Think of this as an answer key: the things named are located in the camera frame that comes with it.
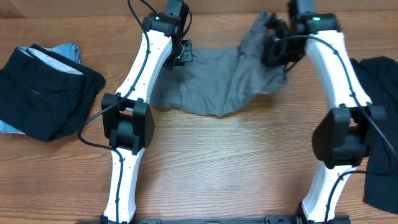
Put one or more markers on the folded black shorts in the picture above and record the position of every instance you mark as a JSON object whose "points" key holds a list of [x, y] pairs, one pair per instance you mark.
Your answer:
{"points": [[46, 95]]}

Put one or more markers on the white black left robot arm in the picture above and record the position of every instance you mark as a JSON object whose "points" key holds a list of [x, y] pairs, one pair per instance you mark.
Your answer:
{"points": [[127, 119]]}

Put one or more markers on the grey shorts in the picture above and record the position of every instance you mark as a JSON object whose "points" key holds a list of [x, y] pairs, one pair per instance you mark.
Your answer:
{"points": [[220, 81]]}

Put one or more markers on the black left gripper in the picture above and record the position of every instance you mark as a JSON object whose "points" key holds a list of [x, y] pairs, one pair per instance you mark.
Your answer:
{"points": [[185, 51]]}

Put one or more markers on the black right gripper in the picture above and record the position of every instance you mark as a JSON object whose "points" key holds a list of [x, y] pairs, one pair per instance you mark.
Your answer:
{"points": [[275, 42]]}

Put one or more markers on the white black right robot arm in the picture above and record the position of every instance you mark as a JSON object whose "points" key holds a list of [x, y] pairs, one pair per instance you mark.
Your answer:
{"points": [[353, 124]]}

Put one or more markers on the light blue jeans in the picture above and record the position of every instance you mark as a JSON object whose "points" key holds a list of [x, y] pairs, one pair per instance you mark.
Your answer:
{"points": [[68, 50]]}

